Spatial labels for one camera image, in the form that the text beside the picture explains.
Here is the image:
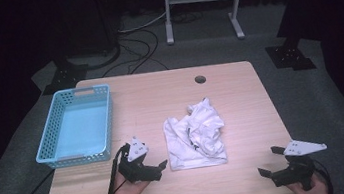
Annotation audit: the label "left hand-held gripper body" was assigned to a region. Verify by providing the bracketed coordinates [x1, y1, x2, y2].
[113, 133, 164, 188]

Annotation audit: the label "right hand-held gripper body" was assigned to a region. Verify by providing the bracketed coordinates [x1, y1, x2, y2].
[266, 135, 333, 194]

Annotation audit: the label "white cloth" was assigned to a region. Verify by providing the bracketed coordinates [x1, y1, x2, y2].
[160, 95, 230, 173]

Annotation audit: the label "person's left hand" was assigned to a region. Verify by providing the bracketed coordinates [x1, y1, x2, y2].
[107, 169, 152, 194]

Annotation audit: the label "person's right hand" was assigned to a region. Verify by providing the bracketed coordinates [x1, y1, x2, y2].
[285, 171, 330, 194]

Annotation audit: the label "blue perforated plastic basket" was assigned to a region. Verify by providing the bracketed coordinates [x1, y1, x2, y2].
[26, 82, 121, 172]

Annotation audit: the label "black stand base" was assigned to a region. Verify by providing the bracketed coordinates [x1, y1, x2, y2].
[264, 35, 318, 76]
[37, 56, 92, 97]

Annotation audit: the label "white metal stand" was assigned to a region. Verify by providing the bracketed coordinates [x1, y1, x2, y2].
[160, 0, 255, 49]

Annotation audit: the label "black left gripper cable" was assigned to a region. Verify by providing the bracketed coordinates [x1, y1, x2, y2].
[99, 144, 137, 194]

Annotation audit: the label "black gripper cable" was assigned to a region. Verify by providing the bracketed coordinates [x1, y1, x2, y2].
[99, 144, 137, 194]
[311, 156, 336, 194]

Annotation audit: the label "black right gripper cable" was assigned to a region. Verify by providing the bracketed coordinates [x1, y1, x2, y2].
[311, 156, 336, 194]

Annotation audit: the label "dark table cable grommet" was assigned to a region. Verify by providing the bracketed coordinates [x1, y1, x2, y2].
[194, 74, 208, 86]

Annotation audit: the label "black cables on floor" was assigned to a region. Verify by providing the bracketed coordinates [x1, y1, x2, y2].
[94, 1, 210, 80]

